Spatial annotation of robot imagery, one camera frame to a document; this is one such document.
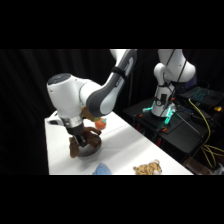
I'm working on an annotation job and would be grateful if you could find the yellow cable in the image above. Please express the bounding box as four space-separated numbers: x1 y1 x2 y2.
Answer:
187 98 224 170

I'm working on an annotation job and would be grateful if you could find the spotted plush tiger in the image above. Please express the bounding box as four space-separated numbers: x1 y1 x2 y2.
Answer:
132 159 164 176

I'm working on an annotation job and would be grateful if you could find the blue cloth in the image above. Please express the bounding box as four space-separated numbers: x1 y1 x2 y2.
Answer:
92 162 113 176

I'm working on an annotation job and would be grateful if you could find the black laptop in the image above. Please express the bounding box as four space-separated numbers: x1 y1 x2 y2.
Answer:
179 85 224 108

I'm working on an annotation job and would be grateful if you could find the black curtain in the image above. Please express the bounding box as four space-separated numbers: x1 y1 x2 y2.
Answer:
0 49 224 176

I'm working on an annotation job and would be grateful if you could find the brown plush deer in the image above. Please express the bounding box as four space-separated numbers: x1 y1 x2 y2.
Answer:
68 126 103 159

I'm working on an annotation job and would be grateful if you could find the grey bowl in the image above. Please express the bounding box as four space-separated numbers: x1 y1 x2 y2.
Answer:
77 132 103 160

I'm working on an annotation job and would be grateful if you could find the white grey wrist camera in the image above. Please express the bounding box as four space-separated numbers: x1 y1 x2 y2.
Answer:
46 112 64 127

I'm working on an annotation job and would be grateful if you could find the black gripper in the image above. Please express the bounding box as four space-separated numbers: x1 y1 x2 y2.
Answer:
65 123 89 149

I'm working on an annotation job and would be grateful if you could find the tan wrist cable bundle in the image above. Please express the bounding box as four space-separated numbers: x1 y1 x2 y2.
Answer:
81 105 102 123

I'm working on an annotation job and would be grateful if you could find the orange plush fruit toy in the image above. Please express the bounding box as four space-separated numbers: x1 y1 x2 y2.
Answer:
94 117 108 131

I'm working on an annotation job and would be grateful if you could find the black robot stand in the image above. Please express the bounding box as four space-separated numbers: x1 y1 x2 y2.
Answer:
122 97 224 165

